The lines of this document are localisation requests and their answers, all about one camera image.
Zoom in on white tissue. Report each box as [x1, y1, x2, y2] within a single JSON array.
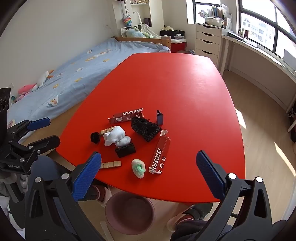
[[103, 126, 132, 147]]

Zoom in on white duck plush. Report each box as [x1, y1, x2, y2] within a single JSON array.
[[32, 71, 55, 91]]

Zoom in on black storage bin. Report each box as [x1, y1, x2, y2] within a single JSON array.
[[160, 30, 185, 40]]

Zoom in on small black box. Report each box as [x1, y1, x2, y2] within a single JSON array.
[[115, 143, 137, 158]]

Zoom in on white window desk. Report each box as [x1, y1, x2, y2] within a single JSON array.
[[221, 32, 296, 132]]

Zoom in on white wall shelf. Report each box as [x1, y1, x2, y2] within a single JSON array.
[[112, 0, 152, 30]]

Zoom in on long red carton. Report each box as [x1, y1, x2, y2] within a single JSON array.
[[148, 136, 171, 175]]

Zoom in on white cradle frame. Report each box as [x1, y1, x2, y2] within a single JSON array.
[[132, 11, 162, 39]]

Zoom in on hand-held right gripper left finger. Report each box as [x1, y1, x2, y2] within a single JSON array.
[[24, 151, 109, 241]]

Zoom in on pink white slipper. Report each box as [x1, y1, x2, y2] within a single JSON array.
[[166, 214, 197, 232], [91, 185, 111, 207]]

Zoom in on green blue plush toy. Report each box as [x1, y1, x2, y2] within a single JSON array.
[[121, 26, 154, 39]]

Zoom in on bed with blue duvet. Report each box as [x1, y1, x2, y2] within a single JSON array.
[[7, 37, 171, 127]]

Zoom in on pink waste bin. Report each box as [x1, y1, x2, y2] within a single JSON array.
[[105, 192, 156, 234]]

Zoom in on pink plush toy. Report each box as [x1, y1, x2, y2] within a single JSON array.
[[16, 84, 37, 101]]

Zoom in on black framed window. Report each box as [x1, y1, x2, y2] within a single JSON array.
[[186, 0, 296, 67]]

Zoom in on red cooler box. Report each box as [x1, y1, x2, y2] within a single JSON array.
[[171, 39, 186, 53]]

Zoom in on wooden bed frame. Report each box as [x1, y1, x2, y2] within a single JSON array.
[[111, 35, 171, 52]]

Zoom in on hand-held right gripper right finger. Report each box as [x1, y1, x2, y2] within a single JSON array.
[[194, 150, 274, 241]]

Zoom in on white card box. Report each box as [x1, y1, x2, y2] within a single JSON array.
[[283, 49, 296, 67]]

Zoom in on green and white wad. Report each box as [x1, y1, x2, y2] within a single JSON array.
[[131, 159, 146, 179]]

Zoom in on white bowl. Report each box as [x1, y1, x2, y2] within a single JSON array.
[[205, 17, 225, 26]]

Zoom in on white drawer cabinet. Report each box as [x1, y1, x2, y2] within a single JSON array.
[[195, 23, 222, 66]]

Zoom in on row of books and papers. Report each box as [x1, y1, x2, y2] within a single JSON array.
[[201, 4, 232, 24]]

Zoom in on person's dark trousers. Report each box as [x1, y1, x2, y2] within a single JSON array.
[[170, 220, 232, 241]]

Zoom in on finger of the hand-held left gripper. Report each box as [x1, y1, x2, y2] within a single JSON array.
[[14, 135, 61, 161], [7, 117, 51, 140]]

